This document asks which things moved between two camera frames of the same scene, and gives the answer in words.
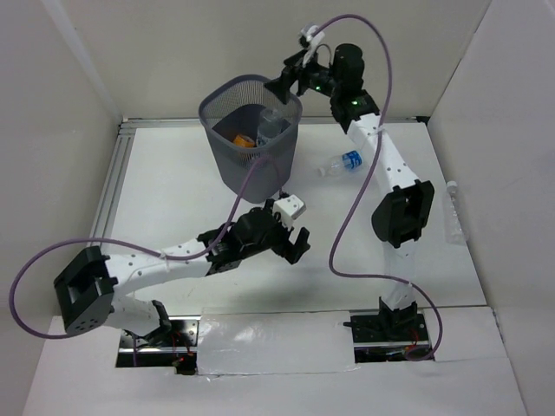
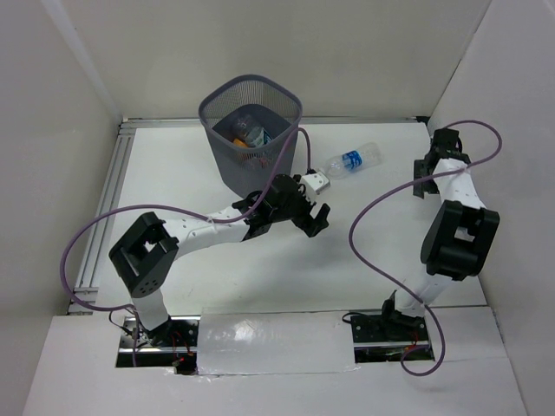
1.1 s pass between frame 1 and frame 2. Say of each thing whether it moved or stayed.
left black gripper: moved
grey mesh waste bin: stayed
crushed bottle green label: moved
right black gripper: moved
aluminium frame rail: stayed
